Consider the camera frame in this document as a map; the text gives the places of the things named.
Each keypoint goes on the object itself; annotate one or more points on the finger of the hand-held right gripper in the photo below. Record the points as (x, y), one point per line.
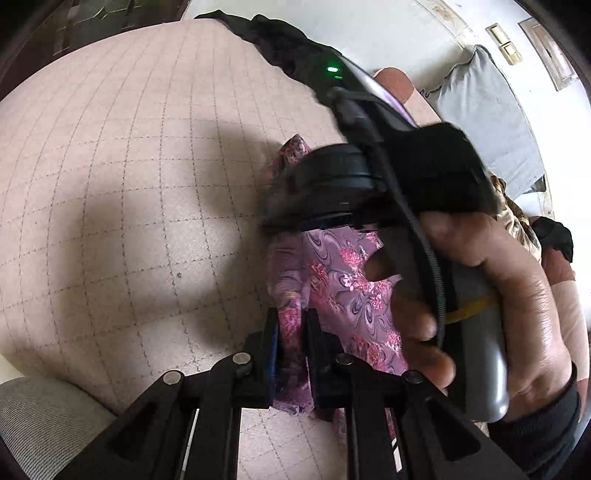
(323, 223)

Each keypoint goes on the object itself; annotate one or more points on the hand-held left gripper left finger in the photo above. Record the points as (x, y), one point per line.
(273, 364)

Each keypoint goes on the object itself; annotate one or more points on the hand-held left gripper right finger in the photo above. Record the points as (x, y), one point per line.
(316, 369)

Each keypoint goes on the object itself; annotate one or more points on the purple floral shirt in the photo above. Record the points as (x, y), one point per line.
(341, 286)

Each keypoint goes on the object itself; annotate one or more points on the person's right forearm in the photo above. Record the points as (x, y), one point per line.
(540, 438)

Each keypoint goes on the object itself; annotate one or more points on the pile of black clothes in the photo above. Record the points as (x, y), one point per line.
(277, 41)

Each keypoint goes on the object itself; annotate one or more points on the person's right hand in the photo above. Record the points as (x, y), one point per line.
(521, 314)

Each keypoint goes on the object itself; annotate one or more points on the grey pillow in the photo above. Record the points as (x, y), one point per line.
(489, 115)

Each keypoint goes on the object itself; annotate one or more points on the beige floral blanket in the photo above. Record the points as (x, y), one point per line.
(517, 221)

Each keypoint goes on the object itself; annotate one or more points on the black cloth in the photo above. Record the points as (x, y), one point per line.
(556, 235)

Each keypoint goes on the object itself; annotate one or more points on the pink quilted sofa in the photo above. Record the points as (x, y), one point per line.
(115, 184)

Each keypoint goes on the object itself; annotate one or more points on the grey fabric seat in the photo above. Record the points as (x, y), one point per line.
(41, 424)

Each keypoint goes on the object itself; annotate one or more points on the cream wall switch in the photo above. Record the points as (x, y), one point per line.
(497, 33)
(511, 53)

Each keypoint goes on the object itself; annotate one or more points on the framed wall picture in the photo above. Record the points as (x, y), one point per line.
(549, 55)

